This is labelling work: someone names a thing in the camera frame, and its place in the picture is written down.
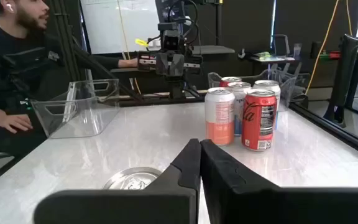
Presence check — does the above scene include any white and orange soda can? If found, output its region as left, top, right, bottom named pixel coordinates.
left=204, top=86, right=236, bottom=147

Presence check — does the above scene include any white and blue soda can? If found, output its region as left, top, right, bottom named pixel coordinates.
left=227, top=81, right=252, bottom=137
left=252, top=79, right=282, bottom=131

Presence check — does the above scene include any red soda can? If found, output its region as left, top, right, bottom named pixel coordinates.
left=218, top=76, right=243, bottom=89

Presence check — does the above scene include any black stand with base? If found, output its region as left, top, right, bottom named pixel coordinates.
left=323, top=33, right=358, bottom=129

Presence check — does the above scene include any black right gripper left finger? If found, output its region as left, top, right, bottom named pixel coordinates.
left=33, top=138, right=202, bottom=224

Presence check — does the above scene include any clear plastic bin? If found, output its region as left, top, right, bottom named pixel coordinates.
left=30, top=78, right=121, bottom=139
left=207, top=68, right=298, bottom=110

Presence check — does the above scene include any thick yellow cable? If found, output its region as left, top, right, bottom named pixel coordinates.
left=304, top=0, right=342, bottom=96

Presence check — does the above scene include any thin yellow cord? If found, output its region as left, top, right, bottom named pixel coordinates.
left=116, top=0, right=143, bottom=95

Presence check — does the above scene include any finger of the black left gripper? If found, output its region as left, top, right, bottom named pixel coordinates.
left=170, top=53, right=185, bottom=77
left=155, top=52, right=171, bottom=77

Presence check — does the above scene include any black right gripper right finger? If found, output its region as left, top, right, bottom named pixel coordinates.
left=200, top=139, right=358, bottom=224

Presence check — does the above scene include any silver can top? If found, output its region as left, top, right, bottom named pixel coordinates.
left=102, top=166, right=163, bottom=190

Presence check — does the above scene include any whiteboard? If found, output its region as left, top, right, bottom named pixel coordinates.
left=80, top=0, right=162, bottom=55

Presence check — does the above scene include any person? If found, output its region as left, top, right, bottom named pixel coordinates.
left=0, top=0, right=139, bottom=156

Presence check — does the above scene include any small desk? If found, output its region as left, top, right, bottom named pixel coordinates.
left=248, top=55, right=297, bottom=74

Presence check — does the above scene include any green item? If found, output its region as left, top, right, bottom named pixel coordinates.
left=255, top=50, right=273, bottom=61

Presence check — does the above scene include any yellow tag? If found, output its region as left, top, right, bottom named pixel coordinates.
left=134, top=38, right=150, bottom=49

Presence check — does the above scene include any red Coca-Cola can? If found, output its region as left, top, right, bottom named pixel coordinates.
left=241, top=88, right=278, bottom=152

